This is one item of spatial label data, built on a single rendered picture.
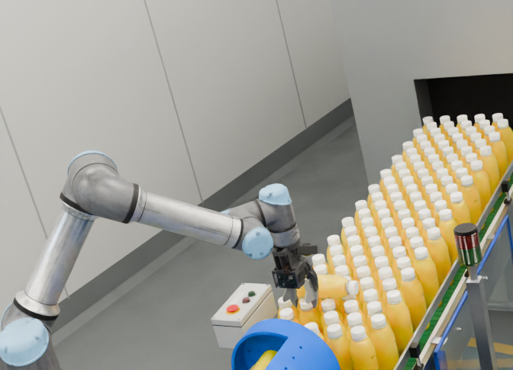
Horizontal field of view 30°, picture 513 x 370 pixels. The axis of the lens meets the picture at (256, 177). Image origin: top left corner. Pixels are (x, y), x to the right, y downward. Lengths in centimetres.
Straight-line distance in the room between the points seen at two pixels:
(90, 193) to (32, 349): 38
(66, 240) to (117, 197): 23
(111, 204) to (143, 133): 347
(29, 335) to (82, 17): 326
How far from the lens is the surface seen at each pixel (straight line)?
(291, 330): 239
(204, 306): 517
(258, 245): 228
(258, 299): 282
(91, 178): 221
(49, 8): 522
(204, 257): 568
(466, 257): 263
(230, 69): 619
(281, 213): 243
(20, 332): 233
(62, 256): 236
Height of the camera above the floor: 247
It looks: 22 degrees down
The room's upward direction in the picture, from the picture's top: 15 degrees counter-clockwise
